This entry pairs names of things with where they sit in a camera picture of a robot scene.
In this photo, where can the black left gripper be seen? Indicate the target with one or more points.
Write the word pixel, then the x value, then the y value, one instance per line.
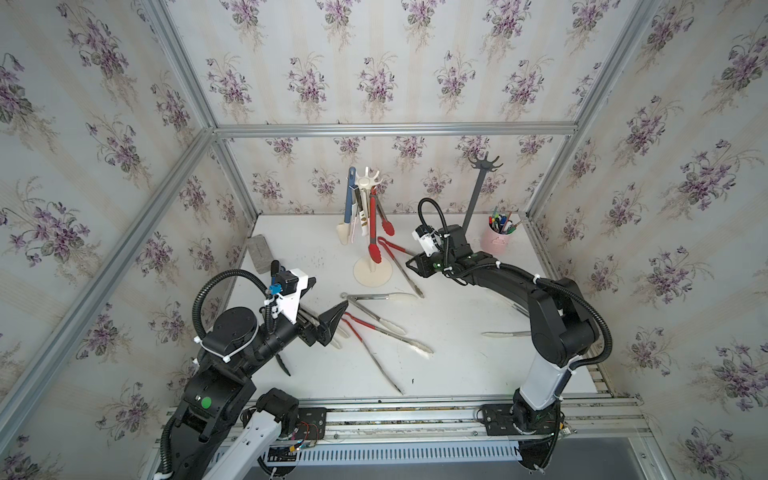
pixel 308 334

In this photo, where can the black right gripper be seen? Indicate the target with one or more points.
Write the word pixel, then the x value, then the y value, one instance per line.
pixel 422 264

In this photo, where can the steel cream-tipped tongs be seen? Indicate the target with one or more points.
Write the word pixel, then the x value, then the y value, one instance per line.
pixel 380 306
pixel 339 336

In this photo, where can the red handled tongs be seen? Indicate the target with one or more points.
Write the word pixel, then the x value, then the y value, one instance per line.
pixel 391 249
pixel 387 349

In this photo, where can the white utensil rack stand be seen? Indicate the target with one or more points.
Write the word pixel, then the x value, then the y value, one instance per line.
pixel 371 270

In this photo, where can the black steel tongs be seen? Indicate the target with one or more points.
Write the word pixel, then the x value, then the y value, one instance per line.
pixel 283 366

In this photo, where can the red steel tongs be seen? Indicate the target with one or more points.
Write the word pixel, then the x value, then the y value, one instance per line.
pixel 377 222

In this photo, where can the blue handled cream tongs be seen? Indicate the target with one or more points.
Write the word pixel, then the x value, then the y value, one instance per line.
pixel 343 228

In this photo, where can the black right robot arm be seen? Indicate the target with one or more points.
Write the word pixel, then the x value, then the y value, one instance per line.
pixel 566 331

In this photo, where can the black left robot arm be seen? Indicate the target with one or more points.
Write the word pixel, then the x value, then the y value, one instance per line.
pixel 214 433

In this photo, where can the dark grey utensil rack stand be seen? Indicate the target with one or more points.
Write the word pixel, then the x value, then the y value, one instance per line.
pixel 484 166

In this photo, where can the pink pen cup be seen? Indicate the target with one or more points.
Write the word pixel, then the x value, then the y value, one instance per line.
pixel 497 235

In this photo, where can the grey stone block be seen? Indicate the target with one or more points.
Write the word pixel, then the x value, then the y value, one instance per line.
pixel 260 253

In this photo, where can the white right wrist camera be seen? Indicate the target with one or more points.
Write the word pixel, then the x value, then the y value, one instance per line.
pixel 430 240

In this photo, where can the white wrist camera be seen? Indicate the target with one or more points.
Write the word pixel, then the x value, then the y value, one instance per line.
pixel 430 240
pixel 284 294

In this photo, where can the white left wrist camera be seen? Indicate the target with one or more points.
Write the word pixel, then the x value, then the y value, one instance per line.
pixel 284 294

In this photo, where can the red handled tongs front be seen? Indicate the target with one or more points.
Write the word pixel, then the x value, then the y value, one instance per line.
pixel 387 349

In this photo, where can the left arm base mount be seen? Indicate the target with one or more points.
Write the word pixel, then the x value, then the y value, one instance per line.
pixel 281 458

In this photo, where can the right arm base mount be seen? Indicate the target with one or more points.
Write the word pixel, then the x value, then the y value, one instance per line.
pixel 540 428

